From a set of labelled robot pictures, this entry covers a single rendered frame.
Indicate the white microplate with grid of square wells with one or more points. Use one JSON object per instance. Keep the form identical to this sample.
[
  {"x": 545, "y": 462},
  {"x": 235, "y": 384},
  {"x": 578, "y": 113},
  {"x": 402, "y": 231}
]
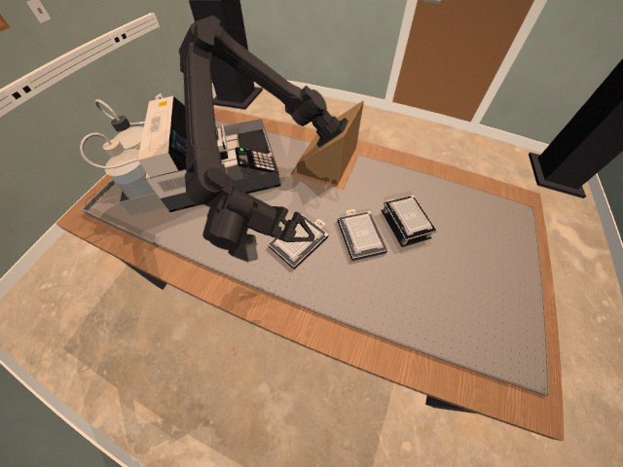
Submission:
[
  {"x": 413, "y": 223},
  {"x": 294, "y": 249},
  {"x": 356, "y": 232}
]

